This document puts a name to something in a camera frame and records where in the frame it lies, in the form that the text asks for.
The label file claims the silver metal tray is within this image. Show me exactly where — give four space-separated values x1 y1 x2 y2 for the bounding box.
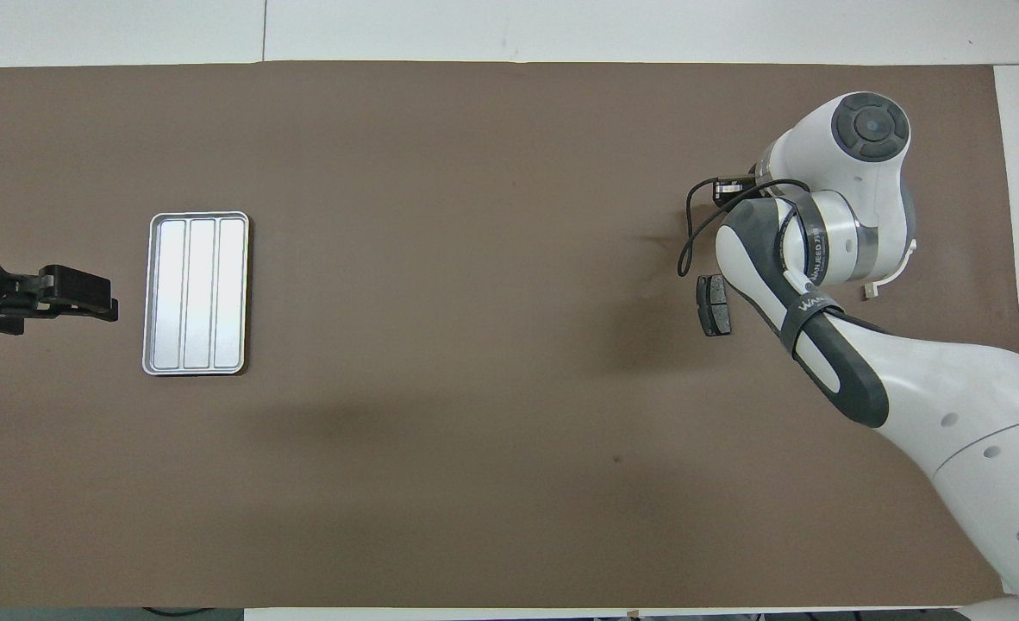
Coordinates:
141 211 251 376

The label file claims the short dark brake pad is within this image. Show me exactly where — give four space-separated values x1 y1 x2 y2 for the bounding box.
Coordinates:
697 274 733 337

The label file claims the brown table mat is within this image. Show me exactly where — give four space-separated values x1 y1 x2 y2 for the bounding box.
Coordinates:
0 60 1019 609

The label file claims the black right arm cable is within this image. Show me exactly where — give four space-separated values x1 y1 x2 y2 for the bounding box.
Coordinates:
678 177 812 279

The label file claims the white semicircular bracket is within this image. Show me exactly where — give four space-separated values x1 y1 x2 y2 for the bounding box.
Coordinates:
863 237 918 300

